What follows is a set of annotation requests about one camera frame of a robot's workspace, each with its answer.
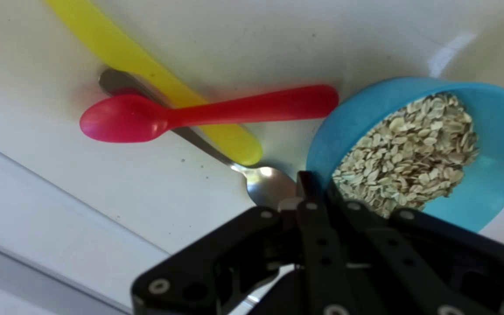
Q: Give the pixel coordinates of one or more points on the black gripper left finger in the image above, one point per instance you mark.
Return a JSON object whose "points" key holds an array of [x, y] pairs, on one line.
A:
{"points": [[316, 250]]}

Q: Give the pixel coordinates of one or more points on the blue cup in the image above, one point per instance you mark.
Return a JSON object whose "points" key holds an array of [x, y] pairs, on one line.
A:
{"points": [[498, 150]]}

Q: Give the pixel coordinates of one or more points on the red plastic spoon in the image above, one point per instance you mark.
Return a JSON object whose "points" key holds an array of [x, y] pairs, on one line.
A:
{"points": [[123, 119]]}

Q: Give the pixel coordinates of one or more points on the dry oat flakes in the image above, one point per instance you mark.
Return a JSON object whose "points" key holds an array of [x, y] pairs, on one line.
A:
{"points": [[410, 150]]}

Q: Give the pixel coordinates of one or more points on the yellow plastic spoon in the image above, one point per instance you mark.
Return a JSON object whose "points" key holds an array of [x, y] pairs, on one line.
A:
{"points": [[118, 49]]}

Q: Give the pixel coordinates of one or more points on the white washer lid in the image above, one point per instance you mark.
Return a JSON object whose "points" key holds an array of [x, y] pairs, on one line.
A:
{"points": [[30, 87]]}

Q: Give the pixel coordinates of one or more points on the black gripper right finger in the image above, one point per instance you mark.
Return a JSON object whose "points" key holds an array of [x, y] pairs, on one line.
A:
{"points": [[438, 267]]}

